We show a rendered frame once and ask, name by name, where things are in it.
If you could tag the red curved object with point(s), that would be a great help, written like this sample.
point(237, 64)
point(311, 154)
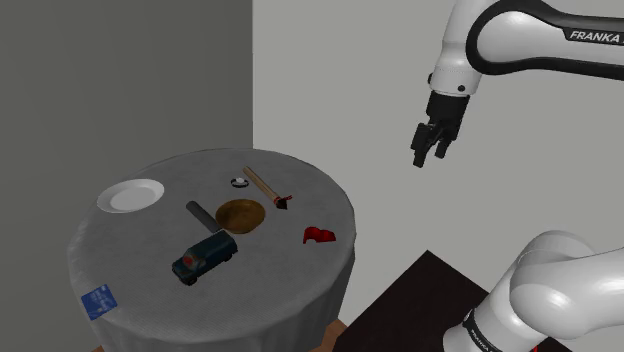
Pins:
point(319, 235)

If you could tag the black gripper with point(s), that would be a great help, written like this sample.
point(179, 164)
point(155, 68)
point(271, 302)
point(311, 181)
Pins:
point(446, 111)

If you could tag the dark robot stand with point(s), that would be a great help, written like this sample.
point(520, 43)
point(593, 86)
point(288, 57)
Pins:
point(414, 307)

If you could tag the round table with grey cloth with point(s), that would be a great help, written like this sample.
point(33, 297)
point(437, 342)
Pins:
point(273, 282)

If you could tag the dark grey cylinder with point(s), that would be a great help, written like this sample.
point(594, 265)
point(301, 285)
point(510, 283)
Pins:
point(204, 216)

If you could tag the blue card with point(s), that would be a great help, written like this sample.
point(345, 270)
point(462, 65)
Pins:
point(99, 302)

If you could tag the brown wooden bowl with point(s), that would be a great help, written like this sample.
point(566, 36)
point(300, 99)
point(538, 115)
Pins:
point(240, 216)

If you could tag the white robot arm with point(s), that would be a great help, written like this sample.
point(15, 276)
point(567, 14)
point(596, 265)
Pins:
point(546, 292)

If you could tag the dark blue toy van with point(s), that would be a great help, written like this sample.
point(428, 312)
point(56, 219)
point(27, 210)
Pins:
point(204, 256)

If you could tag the white plate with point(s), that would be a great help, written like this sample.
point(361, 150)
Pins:
point(130, 195)

